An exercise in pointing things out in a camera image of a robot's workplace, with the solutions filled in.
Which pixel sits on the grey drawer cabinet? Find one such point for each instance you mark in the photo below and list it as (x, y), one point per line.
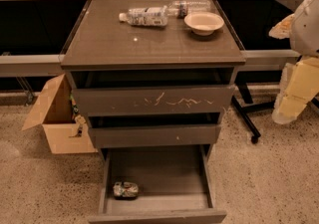
(106, 53)

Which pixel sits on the white bowl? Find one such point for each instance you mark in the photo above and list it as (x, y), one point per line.
(203, 23)

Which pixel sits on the grey middle drawer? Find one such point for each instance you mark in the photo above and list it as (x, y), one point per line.
(154, 129)

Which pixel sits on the small clear water bottle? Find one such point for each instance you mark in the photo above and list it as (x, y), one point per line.
(182, 8)

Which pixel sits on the items inside cardboard box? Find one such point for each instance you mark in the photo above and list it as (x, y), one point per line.
(76, 116)

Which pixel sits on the large clear water bottle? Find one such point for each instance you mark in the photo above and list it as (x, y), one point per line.
(147, 16)

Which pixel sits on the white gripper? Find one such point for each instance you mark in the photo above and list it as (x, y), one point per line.
(306, 30)

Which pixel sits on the grey drawer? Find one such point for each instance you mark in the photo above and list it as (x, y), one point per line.
(153, 100)
(174, 187)
(154, 129)

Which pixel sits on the grey bottom drawer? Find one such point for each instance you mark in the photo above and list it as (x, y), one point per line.
(174, 187)

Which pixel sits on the open cardboard box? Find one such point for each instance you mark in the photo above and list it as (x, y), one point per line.
(52, 110)

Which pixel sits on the crushed 7up can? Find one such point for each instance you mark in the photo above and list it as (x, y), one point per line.
(123, 189)

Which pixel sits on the grey top drawer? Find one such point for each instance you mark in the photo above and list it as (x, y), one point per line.
(153, 100)

